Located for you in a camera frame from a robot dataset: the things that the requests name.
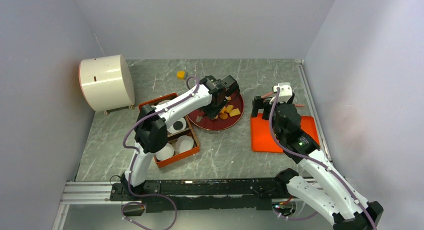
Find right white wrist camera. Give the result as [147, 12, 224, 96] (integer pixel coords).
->
[270, 82, 294, 104]

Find yellow cube block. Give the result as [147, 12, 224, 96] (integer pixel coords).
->
[176, 71, 187, 80]

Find metal tongs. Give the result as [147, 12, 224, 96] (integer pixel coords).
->
[195, 111, 204, 122]

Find dark red round plate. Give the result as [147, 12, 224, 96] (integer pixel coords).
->
[188, 93, 244, 131]

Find white cylindrical container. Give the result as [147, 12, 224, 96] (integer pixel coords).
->
[78, 55, 135, 115]

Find orange flat tray lid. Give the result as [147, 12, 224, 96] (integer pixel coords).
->
[250, 113, 320, 153]

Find orange compartment box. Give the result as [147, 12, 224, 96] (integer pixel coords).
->
[137, 92, 201, 168]

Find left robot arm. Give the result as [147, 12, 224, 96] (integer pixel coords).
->
[121, 75, 240, 200]

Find black round cookie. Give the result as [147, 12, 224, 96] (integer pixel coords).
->
[173, 121, 186, 131]

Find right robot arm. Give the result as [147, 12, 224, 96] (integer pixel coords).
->
[251, 96, 384, 229]

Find white paper cup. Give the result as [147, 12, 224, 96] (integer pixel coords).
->
[155, 143, 175, 161]
[175, 135, 195, 154]
[167, 117, 187, 134]

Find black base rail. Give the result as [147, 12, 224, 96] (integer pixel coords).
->
[109, 177, 290, 213]

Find yellow rectangular cookie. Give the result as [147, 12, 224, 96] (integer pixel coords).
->
[228, 108, 241, 117]

